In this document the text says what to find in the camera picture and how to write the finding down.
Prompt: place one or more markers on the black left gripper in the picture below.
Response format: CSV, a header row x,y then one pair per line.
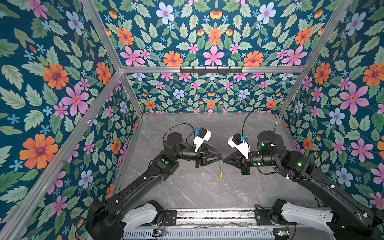
x,y
205,146

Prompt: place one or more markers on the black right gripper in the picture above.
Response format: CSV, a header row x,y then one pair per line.
x,y
243,168

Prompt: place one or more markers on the large keyring with yellow sleeve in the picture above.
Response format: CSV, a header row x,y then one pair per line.
x,y
221,171

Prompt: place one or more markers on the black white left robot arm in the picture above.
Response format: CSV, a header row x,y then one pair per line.
x,y
109,220

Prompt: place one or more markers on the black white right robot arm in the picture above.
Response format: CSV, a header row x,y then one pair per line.
x,y
346,219

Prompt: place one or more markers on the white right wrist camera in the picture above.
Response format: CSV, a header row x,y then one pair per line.
x,y
239,142

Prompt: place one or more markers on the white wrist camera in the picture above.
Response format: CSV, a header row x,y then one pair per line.
x,y
239,142
202,135

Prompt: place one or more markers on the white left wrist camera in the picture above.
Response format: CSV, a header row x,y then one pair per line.
x,y
202,135

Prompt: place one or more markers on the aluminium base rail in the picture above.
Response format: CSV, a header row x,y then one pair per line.
x,y
245,217

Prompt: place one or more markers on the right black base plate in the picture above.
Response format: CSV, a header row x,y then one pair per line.
x,y
265,217

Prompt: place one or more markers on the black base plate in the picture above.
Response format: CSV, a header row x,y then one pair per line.
x,y
265,217
165,218

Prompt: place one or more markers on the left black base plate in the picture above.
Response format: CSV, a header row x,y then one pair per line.
x,y
165,218

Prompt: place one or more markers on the black hook rail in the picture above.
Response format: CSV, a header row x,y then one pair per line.
x,y
210,70

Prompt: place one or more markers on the white vented cable duct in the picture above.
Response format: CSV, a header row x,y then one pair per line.
x,y
199,234

